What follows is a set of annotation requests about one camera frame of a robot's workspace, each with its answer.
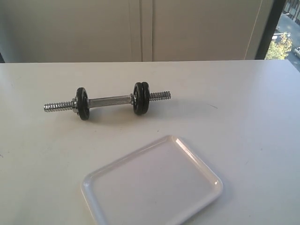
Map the black weight plate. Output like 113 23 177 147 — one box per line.
76 87 90 120
133 82 144 115
140 82 150 114

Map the white rectangular tray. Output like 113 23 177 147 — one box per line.
81 135 223 225

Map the chrome spin-lock collar nut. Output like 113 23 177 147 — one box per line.
71 98 78 114

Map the black window frame post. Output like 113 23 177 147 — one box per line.
255 0 286 60

